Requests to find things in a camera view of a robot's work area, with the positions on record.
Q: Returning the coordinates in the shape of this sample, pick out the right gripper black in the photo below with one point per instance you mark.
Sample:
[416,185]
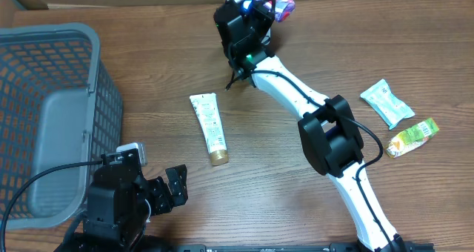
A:
[261,14]

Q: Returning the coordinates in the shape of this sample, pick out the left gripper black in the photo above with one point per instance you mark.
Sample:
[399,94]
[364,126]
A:
[157,187]

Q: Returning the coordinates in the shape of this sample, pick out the white cosmetic tube gold cap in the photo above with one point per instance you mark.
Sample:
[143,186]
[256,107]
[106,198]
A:
[207,113]

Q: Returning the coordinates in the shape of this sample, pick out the green drink carton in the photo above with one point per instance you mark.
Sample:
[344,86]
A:
[411,138]

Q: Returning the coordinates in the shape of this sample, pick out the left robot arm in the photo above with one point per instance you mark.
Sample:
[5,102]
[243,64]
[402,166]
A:
[113,232]

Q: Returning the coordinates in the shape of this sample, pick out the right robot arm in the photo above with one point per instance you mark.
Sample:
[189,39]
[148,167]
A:
[330,136]

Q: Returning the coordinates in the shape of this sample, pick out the grey plastic shopping basket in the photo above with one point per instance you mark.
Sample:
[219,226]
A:
[60,111]

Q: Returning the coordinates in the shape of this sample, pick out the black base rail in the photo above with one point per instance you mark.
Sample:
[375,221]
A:
[333,247]

